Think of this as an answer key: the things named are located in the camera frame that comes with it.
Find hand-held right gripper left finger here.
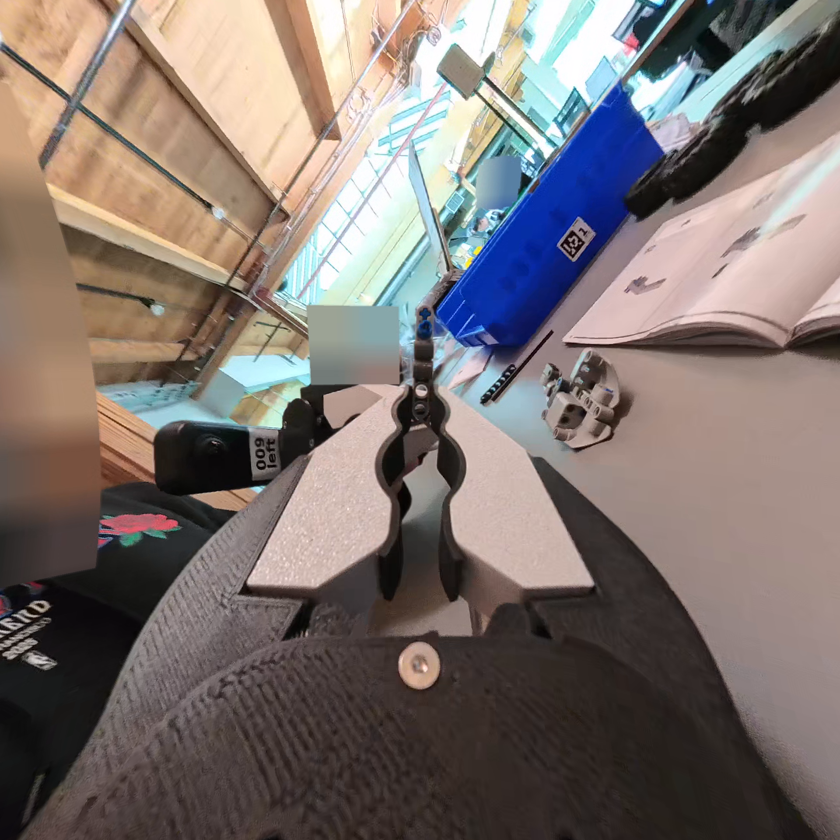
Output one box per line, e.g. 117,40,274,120
245,384,411,601

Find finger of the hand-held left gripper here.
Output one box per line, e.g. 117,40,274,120
314,386,393,455

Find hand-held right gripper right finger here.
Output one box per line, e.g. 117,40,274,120
427,384,597,603

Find grey toy beam blue pins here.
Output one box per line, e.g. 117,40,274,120
410,303,442,434

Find grey desk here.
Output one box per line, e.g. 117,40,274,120
394,79,840,840

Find paper parts bag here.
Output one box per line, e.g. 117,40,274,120
446,344,503,389

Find grey toy brick assembly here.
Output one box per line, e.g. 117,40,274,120
539,348,623,450

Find black toy beam with pegs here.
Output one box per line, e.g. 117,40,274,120
480,363,518,404

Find person's black sweatshirt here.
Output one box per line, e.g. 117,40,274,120
0,482,253,840

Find black toy axle rod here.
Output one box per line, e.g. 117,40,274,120
499,330,555,395

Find large window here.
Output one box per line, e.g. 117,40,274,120
282,85,473,316

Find blue storage bin with tag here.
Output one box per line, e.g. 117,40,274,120
435,82,665,347

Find open instruction booklet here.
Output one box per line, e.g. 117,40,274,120
563,134,840,349

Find grey square panel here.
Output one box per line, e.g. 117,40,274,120
436,42,497,101

